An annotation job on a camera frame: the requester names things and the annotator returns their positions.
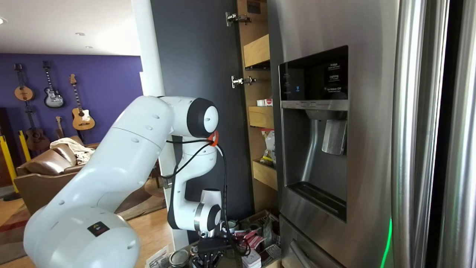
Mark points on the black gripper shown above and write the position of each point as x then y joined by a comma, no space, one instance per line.
205,251

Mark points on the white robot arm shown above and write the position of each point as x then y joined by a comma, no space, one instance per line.
80,226

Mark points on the small round guitar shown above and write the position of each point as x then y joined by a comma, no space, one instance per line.
22,92

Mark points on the dark glass jar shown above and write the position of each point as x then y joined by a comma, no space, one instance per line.
180,259

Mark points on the white small box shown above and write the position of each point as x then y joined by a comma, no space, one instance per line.
251,259

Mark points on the red snack packet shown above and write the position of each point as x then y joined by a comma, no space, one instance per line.
248,240

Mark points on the wooden pantry shelf lower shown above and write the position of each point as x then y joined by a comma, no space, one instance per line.
265,174

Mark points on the wooden pantry shelf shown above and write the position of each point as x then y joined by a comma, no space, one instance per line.
260,116
265,174
256,52

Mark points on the wooden pantry shelf middle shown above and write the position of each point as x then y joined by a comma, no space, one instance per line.
260,116

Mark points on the brown leather sofa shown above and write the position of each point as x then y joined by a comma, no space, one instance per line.
43,175

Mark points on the metal door hinge lower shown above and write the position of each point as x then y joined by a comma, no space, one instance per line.
241,80

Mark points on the metal door hinge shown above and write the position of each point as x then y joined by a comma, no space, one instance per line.
241,80
235,18

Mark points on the wooden pantry shelf upper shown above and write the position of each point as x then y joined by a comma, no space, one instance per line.
256,52

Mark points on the grey electric guitar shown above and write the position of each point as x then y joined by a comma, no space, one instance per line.
52,95

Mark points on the stainless steel refrigerator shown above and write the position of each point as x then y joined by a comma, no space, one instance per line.
375,110

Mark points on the metal door hinge upper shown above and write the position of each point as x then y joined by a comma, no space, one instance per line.
235,18

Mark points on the acoustic guitar on wall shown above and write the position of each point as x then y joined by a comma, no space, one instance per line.
82,119

